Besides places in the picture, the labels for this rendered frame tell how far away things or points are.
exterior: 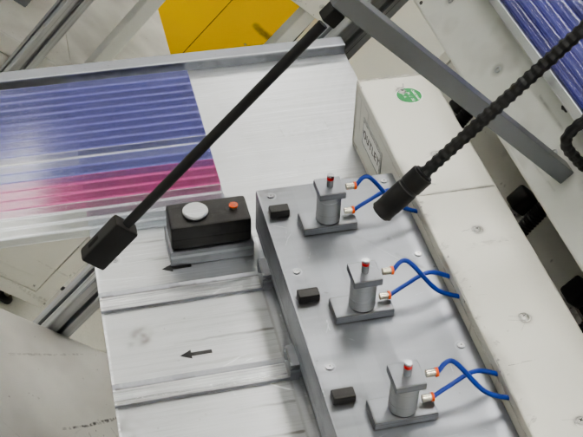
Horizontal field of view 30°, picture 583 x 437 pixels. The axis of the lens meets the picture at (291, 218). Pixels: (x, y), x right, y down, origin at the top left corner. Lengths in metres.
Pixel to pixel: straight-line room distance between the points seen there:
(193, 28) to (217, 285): 3.21
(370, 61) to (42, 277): 1.67
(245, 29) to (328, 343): 3.40
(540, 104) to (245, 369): 0.35
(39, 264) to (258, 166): 1.41
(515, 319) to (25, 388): 0.75
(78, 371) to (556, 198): 0.81
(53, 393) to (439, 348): 0.72
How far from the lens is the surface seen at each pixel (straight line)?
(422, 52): 0.81
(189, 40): 4.21
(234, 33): 4.23
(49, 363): 1.52
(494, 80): 1.06
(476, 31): 1.11
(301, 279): 0.93
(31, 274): 2.53
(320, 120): 1.21
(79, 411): 1.49
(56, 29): 2.11
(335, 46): 1.32
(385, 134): 1.06
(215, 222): 1.01
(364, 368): 0.87
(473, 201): 1.00
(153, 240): 1.06
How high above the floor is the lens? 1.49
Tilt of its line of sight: 21 degrees down
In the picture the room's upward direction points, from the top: 47 degrees clockwise
